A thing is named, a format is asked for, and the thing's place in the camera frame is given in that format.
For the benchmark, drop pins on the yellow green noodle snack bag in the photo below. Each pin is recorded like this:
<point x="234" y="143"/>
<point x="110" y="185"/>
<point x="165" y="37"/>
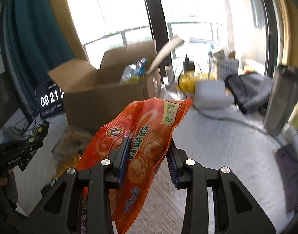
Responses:
<point x="63" y="162"/>

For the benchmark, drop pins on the dark notebook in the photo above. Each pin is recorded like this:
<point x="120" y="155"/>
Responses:
<point x="287" y="161"/>

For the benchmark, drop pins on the brown cardboard box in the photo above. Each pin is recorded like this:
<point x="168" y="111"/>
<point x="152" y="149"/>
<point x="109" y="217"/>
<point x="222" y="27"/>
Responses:
<point x="94" y="97"/>

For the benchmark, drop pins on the left hand in glove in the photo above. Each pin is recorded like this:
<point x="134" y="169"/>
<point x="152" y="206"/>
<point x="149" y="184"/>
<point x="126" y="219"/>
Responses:
<point x="8" y="184"/>

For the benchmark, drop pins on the teal curtain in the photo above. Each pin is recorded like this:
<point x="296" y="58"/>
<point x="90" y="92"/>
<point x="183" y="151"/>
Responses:
<point x="35" y="42"/>

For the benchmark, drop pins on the blue yellow cartoon snack bag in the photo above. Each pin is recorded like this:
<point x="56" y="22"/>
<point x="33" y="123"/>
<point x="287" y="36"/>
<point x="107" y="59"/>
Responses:
<point x="134" y="72"/>

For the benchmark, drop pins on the yellow plastic bag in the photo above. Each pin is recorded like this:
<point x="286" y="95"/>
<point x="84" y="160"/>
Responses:
<point x="187" y="81"/>

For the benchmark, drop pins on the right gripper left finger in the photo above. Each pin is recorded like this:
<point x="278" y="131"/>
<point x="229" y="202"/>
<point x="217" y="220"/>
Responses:
<point x="59" y="211"/>

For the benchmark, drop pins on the white electronic device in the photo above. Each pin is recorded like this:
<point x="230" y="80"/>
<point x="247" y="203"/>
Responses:
<point x="211" y="94"/>

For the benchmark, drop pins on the grey cloth bundle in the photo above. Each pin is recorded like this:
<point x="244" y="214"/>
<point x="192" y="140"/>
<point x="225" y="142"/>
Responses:
<point x="251" y="91"/>

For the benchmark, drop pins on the black wall charger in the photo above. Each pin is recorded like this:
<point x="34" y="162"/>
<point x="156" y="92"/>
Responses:
<point x="188" y="65"/>

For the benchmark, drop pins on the black tablet clock display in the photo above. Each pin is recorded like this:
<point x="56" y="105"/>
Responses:
<point x="49" y="99"/>

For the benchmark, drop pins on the white storage basket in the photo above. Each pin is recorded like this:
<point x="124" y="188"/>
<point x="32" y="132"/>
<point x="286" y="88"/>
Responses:
<point x="220" y="69"/>

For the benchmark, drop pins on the silver metal tumbler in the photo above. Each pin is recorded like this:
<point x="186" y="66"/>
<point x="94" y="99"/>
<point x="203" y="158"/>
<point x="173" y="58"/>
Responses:
<point x="282" y="100"/>

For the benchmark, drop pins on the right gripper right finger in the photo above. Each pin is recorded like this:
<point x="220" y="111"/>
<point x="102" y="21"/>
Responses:
<point x="235" y="209"/>

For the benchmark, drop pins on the orange crispy snack bag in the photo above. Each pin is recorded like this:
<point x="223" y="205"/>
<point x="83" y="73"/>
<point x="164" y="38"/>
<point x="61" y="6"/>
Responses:
<point x="150" y="124"/>

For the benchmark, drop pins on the clear wafer biscuit packet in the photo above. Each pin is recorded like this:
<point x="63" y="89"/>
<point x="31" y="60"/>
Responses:
<point x="74" y="141"/>

